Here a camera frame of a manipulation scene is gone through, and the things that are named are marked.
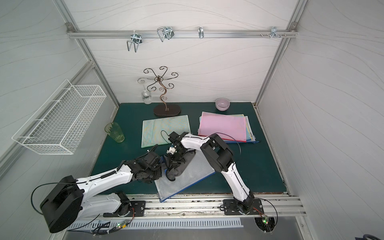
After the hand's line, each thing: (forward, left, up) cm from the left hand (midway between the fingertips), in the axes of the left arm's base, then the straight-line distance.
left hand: (162, 176), depth 84 cm
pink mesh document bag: (+38, -40, -2) cm, 55 cm away
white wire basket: (+12, +45, +31) cm, 56 cm away
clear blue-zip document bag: (+5, -22, 0) cm, 23 cm away
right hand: (+5, -4, -1) cm, 6 cm away
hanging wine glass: (+44, +14, +22) cm, 51 cm away
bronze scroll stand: (+49, +4, +26) cm, 56 cm away
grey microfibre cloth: (+3, -7, +3) cm, 9 cm away
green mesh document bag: (+31, +9, 0) cm, 32 cm away
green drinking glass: (+25, +34, +10) cm, 43 cm away
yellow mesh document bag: (+35, -57, 0) cm, 67 cm away
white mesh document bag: (+24, -57, +1) cm, 62 cm away
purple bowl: (+56, -39, +4) cm, 69 cm away
